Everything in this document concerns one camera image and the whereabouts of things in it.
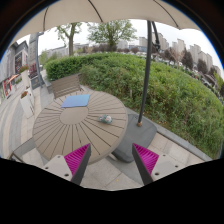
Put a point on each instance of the small teal computer mouse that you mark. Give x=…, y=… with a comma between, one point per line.
x=106, y=119

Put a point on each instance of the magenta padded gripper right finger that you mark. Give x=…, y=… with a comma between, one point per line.
x=152, y=166

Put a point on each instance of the beige patio umbrella canopy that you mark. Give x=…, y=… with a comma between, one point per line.
x=103, y=11

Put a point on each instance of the grey umbrella base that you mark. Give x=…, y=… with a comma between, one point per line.
x=142, y=136

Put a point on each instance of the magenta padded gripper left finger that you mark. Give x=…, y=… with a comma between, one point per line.
x=72, y=166

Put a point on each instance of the round slatted outdoor table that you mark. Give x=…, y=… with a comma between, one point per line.
x=60, y=130

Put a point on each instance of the blue mouse pad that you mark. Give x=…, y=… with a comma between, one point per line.
x=76, y=101

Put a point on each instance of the dark umbrella pole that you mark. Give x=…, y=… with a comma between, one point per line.
x=147, y=72

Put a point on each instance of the white flower planter box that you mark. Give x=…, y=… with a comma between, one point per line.
x=27, y=103

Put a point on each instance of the green hedge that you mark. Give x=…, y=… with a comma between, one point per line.
x=174, y=99

